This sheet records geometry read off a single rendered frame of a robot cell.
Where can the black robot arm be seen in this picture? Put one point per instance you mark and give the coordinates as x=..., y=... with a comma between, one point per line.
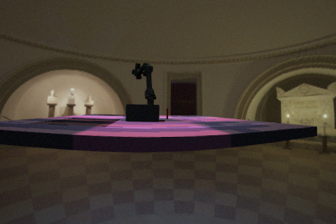
x=149, y=92

